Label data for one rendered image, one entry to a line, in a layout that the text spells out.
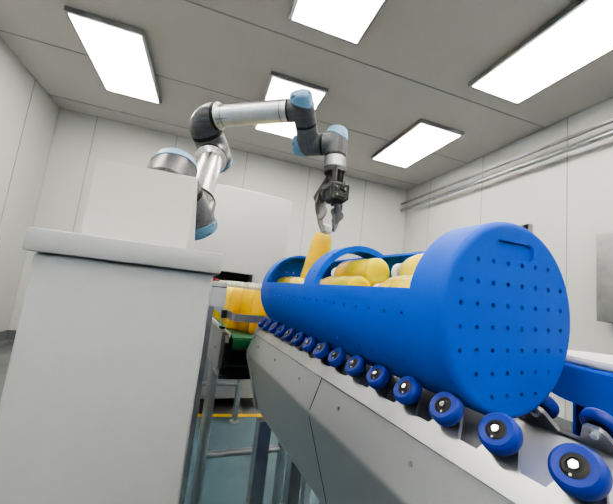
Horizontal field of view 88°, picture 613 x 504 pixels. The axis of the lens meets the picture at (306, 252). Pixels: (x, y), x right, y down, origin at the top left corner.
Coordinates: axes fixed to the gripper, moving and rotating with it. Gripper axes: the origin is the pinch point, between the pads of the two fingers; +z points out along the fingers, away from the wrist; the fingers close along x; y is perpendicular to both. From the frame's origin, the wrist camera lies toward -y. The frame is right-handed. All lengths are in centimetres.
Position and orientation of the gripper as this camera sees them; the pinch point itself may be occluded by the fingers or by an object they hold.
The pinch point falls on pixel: (326, 227)
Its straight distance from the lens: 109.3
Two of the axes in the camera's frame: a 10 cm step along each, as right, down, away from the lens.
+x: 9.1, 1.5, 3.9
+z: -1.0, 9.8, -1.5
